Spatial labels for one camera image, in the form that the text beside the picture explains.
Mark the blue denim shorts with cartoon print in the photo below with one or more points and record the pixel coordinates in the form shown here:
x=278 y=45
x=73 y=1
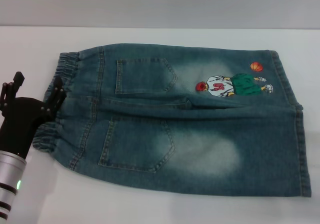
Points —
x=200 y=134

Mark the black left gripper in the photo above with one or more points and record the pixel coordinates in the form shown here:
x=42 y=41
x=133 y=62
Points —
x=20 y=124

